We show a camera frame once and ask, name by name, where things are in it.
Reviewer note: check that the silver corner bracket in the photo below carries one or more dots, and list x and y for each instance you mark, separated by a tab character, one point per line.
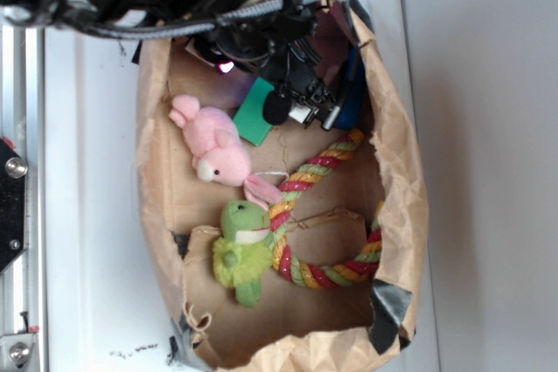
19	353

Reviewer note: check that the brown paper-lined box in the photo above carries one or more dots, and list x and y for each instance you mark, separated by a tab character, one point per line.
343	291

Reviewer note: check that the green rectangular block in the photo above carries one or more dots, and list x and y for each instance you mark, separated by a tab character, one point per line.
249	119

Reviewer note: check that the green plush frog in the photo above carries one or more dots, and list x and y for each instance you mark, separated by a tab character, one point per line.
242	254

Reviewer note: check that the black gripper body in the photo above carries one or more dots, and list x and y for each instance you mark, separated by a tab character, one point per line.
267	38

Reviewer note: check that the black metal bracket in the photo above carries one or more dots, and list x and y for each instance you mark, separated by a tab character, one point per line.
14	170

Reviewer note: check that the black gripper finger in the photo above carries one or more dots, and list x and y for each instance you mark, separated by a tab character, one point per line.
323	105
277	107

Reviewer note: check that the white plastic tray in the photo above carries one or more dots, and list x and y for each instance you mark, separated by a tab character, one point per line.
104	307

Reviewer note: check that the multicolour rope toy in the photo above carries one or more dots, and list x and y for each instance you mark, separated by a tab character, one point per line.
314	176

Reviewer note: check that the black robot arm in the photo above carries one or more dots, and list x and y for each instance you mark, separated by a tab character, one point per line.
137	20

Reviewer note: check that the aluminium frame rail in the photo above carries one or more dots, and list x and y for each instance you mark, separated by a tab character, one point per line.
22	121

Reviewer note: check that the pink plush bunny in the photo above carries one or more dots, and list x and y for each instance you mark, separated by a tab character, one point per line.
218	154

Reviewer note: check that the blue rectangular block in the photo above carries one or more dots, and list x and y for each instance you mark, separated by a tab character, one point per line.
352	84

